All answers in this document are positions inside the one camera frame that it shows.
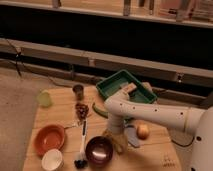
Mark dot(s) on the wooden block sponge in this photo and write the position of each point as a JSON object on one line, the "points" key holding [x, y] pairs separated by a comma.
{"points": [[128, 87]]}

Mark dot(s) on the green cucumber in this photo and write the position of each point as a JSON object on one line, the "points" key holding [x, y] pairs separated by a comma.
{"points": [[99, 111]]}

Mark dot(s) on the orange apple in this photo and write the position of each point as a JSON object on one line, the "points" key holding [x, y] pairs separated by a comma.
{"points": [[143, 131]]}

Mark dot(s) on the light green plastic cup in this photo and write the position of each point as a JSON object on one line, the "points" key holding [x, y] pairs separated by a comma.
{"points": [[44, 99]]}

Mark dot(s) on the grey cloth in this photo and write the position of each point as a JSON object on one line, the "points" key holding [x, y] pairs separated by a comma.
{"points": [[130, 132]]}

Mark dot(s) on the bunch of red grapes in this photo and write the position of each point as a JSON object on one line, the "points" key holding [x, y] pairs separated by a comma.
{"points": [[82, 111]]}

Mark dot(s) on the white paper cup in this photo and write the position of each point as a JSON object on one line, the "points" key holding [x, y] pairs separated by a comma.
{"points": [[52, 160]]}

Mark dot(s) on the green plastic tray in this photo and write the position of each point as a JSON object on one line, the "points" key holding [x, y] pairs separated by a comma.
{"points": [[115, 82]]}

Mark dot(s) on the orange bowl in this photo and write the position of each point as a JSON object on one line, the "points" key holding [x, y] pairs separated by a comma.
{"points": [[49, 137]]}

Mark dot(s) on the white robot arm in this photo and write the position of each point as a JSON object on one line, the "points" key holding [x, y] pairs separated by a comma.
{"points": [[195, 121]]}

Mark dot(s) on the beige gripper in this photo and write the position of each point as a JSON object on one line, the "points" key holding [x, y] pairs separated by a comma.
{"points": [[119, 141]]}

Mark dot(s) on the dark red bowl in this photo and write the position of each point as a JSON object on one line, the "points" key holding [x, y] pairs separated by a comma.
{"points": [[99, 151]]}

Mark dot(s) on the small dark metal cup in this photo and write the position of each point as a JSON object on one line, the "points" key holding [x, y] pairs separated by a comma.
{"points": [[78, 91]]}

